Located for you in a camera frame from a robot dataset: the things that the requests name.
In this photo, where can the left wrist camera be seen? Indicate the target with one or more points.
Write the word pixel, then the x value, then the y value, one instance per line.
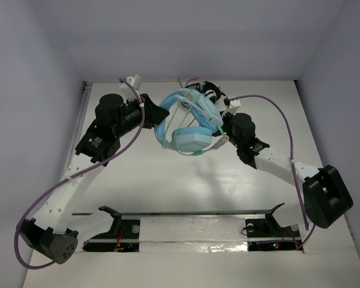
pixel 135 82

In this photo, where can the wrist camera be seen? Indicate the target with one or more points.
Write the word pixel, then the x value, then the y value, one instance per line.
pixel 135 82
pixel 231 106

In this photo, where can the light blue headphones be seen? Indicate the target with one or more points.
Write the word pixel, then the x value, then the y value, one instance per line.
pixel 193 135

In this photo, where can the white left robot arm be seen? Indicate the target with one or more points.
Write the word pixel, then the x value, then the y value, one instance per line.
pixel 45 226

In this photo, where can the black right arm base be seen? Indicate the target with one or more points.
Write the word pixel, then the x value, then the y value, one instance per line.
pixel 265 234

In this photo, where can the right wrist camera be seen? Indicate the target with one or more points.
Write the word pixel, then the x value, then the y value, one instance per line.
pixel 231 106

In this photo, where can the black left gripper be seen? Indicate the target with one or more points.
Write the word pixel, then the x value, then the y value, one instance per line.
pixel 146 111

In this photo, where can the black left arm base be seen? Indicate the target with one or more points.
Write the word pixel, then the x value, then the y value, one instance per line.
pixel 121 235

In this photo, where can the black and white headphones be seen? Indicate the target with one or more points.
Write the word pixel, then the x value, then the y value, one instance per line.
pixel 212 90

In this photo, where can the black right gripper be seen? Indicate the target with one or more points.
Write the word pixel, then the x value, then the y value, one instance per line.
pixel 227 116

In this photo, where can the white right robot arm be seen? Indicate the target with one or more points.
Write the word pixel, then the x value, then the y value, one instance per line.
pixel 325 197

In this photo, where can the silver tape strip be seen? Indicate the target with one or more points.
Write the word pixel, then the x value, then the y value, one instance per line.
pixel 192 234

